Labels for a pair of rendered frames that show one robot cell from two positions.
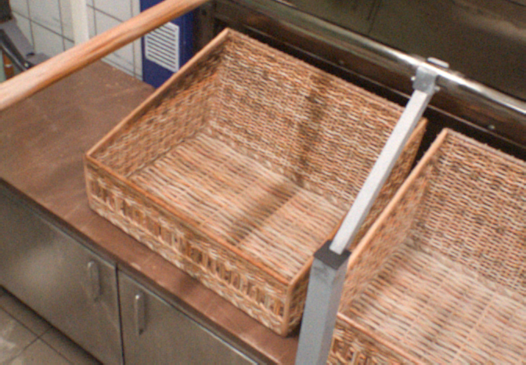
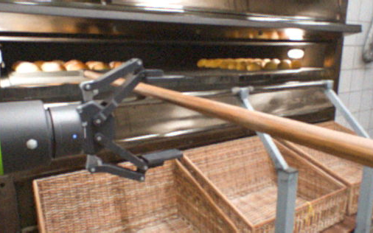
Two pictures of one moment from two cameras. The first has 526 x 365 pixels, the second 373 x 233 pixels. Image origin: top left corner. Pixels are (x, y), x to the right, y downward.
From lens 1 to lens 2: 1.08 m
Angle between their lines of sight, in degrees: 63
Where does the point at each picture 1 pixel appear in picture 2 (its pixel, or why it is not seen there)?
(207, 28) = (7, 195)
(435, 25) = (156, 111)
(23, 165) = not seen: outside the picture
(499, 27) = not seen: hidden behind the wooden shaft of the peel
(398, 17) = (139, 116)
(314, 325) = (290, 216)
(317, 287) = (291, 190)
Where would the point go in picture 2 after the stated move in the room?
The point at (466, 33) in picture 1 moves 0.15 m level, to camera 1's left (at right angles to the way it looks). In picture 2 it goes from (169, 108) to (151, 115)
